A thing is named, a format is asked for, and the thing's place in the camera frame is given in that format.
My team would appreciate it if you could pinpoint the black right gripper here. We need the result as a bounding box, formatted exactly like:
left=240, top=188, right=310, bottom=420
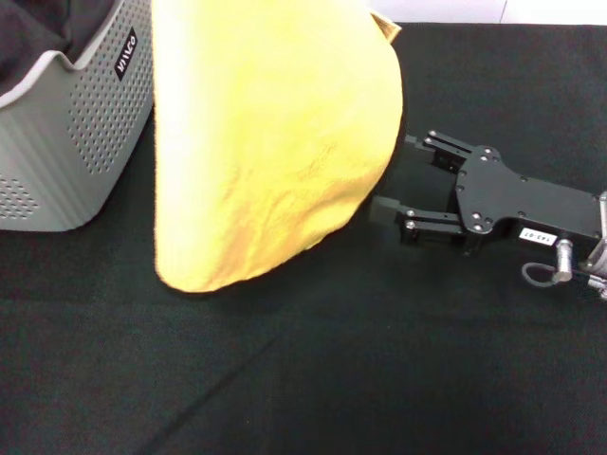
left=373, top=130, right=603, bottom=258

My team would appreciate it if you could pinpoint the black cloth box liner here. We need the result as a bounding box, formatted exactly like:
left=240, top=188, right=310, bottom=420
left=0, top=0, right=120, bottom=96

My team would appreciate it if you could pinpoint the grey right gripper cable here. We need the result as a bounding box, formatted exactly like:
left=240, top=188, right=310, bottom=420
left=521, top=238, right=607, bottom=304

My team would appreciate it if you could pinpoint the grey perforated storage box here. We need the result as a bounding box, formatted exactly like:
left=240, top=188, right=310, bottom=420
left=0, top=0, right=156, bottom=233

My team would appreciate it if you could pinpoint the yellow and grey towel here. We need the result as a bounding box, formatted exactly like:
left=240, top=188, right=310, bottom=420
left=150, top=0, right=404, bottom=295

